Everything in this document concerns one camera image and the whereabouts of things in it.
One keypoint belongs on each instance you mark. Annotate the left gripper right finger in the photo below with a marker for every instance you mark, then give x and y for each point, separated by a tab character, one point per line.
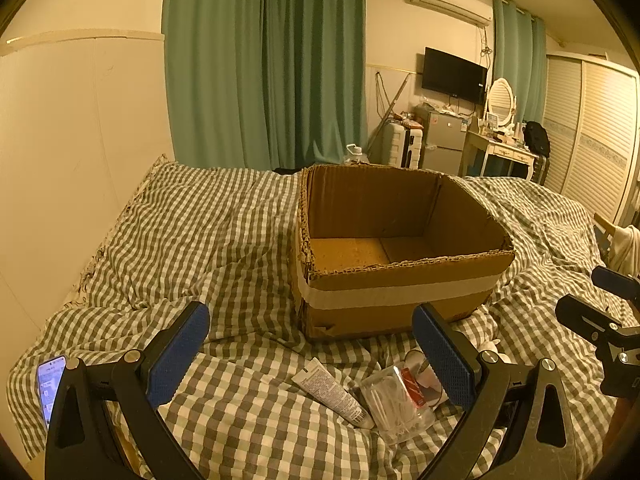
527	402

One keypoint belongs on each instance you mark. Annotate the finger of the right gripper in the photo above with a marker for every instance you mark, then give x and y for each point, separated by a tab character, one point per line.
620	285
590	323

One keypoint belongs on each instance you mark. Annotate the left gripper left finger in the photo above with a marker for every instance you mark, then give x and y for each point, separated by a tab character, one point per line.
82	442

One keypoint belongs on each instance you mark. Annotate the white cream tube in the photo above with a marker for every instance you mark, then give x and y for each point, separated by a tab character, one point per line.
317	381

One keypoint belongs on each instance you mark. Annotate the white plastic bottle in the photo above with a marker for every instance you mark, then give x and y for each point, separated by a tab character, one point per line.
487	347

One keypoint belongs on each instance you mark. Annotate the white tape roll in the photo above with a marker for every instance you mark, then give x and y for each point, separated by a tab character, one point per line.
422	371

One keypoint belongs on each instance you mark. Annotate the smartphone with lit screen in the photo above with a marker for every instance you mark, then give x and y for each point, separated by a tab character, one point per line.
48	377

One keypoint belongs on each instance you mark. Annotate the black bag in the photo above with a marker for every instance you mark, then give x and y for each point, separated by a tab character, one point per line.
536	139

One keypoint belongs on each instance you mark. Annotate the white louvered wardrobe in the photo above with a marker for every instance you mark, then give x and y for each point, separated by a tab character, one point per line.
591	115

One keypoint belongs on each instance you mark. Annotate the white dressing table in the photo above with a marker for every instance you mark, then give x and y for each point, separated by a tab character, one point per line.
475	142

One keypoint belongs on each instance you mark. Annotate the brown cardboard box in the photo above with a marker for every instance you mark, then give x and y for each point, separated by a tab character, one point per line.
370	243

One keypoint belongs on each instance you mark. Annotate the silver mini fridge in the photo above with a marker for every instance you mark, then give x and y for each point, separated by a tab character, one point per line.
443	140

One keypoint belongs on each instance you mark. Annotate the white oval vanity mirror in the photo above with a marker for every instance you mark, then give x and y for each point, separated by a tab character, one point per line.
500	106

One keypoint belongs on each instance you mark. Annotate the white suitcase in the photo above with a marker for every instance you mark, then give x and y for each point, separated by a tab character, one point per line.
402	144

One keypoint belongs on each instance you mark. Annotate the grey checkered bed sheet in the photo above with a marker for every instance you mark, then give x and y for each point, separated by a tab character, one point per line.
222	237

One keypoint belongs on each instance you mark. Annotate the clear water jug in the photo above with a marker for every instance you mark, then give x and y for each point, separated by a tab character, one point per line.
355	155

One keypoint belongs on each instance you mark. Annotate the small green curtain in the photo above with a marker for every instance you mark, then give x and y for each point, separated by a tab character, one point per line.
521	58

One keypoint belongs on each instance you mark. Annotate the white air conditioner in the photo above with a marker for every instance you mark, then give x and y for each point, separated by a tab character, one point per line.
474	12

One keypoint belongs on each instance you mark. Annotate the large green curtain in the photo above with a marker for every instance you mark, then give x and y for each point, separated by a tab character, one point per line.
265	84

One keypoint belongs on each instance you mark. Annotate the black wall television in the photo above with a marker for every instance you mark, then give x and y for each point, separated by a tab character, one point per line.
448	74

